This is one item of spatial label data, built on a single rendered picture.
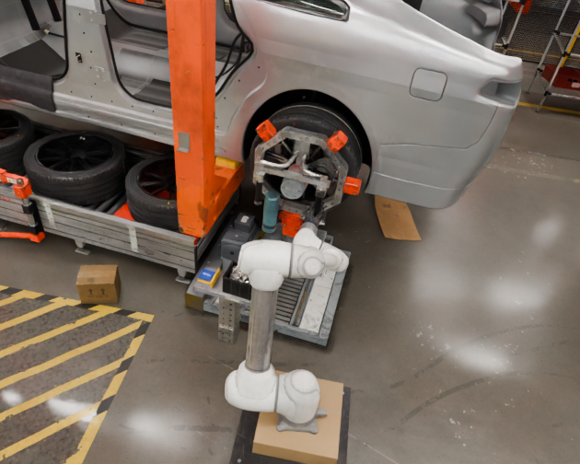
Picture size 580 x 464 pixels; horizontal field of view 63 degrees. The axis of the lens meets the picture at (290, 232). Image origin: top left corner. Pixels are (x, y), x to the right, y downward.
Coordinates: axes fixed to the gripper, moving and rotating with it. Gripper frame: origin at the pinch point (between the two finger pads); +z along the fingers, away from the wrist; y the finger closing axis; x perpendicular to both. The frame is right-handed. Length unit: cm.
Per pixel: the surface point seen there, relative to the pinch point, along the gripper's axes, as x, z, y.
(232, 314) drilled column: -56, -43, -31
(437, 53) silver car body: 79, 37, 40
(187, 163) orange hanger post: 18, -16, -69
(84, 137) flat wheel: -35, 58, -187
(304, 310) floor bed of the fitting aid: -78, -7, 4
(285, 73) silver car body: 54, 36, -34
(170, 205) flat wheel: -33, 7, -92
